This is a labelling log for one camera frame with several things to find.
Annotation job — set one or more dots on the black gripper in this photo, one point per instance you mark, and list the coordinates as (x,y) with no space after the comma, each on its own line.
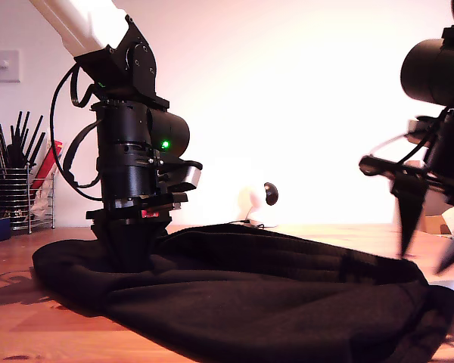
(450,159)
(128,181)

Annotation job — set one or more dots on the black shorts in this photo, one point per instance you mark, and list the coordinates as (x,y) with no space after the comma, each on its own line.
(249,302)

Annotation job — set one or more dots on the small cardboard box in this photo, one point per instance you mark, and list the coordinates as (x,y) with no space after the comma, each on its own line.
(434,225)

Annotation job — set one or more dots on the white plastic wrapper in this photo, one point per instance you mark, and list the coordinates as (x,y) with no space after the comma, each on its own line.
(44,202)

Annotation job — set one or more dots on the red paper packet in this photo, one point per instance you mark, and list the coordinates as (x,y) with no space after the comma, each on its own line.
(47,164)

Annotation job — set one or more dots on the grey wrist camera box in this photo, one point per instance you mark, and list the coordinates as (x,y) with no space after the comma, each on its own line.
(192,175)
(418,130)

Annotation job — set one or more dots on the white dome security camera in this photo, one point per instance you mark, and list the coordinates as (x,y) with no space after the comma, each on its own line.
(271,194)

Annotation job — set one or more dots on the white wall light switch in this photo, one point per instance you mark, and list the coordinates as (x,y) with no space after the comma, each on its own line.
(4,68)

